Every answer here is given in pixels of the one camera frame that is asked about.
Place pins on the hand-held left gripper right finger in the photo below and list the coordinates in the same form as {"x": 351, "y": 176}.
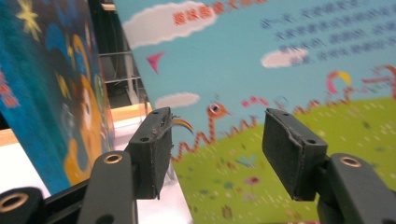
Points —
{"x": 289, "y": 158}

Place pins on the clear acrylic book rack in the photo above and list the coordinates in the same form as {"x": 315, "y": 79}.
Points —
{"x": 124, "y": 77}

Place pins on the sky blue and green picture book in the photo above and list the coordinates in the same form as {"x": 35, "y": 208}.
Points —
{"x": 249, "y": 71}

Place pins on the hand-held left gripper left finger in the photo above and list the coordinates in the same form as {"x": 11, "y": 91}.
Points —
{"x": 152, "y": 161}

